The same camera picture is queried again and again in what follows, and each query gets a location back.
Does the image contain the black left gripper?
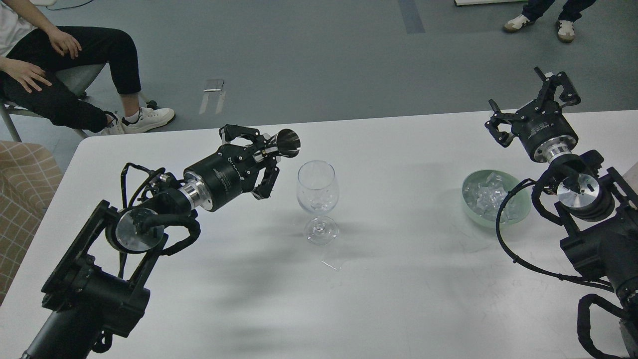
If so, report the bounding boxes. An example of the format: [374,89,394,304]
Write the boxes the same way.
[179,124,280,212]

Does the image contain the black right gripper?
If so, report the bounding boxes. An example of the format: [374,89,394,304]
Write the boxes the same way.
[484,67,582,163]

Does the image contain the steel double jigger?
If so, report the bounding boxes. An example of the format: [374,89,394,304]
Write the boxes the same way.
[261,129,301,158]

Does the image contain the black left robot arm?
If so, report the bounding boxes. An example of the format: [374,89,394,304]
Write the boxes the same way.
[22,125,300,359]

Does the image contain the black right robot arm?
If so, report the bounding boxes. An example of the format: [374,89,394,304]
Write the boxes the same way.
[485,67,638,359]

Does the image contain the clear wine glass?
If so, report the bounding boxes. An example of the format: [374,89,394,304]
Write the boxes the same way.
[296,161,339,247]

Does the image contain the ice cubes pile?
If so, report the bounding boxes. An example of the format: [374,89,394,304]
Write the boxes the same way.
[461,170,519,226]

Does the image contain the green bowl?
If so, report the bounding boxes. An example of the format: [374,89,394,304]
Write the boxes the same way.
[463,189,531,228]

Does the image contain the standing person's feet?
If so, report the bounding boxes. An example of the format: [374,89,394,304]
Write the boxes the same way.
[502,0,597,43]

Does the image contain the checked beige cushion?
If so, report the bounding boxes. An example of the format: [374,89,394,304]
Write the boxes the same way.
[0,141,62,302]

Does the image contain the seated person in black trousers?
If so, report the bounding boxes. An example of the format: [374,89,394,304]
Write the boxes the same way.
[1,0,175,136]

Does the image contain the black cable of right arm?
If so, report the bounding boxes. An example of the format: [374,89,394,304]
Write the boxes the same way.
[496,178,615,292]

